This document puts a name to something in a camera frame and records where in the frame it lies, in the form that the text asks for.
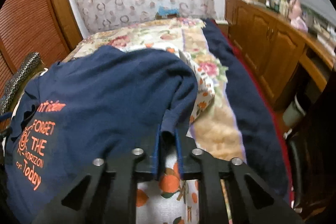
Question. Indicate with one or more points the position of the navy blue printed t-shirt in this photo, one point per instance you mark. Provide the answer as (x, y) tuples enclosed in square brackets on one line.
[(92, 107)]

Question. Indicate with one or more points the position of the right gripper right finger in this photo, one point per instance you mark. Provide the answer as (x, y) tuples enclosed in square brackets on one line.
[(230, 191)]

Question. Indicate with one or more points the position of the navy blue blanket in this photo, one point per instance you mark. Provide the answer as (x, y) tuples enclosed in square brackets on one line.
[(255, 121)]

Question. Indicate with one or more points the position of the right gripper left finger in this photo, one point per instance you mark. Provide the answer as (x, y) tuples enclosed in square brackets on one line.
[(106, 193)]

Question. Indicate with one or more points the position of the dark patterned folded cloth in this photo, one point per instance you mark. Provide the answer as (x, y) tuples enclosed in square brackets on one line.
[(30, 67)]

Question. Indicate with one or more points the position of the wooden sideboard cabinet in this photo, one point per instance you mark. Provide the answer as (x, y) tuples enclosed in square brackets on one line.
[(274, 50)]

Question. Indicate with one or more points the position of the brown louvered wardrobe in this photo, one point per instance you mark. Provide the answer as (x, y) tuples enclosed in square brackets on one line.
[(44, 26)]

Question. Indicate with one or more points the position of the floral beige quilt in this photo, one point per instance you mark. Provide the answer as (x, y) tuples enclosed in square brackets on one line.
[(213, 123)]

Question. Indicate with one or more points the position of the blue box behind bed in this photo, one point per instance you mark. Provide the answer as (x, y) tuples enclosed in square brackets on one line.
[(166, 13)]

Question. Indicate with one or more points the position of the orange fruit print bedsheet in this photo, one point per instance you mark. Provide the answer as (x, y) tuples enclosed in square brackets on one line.
[(173, 199)]

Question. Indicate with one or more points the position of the pink tissue pack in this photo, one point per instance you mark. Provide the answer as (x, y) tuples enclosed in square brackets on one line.
[(299, 24)]

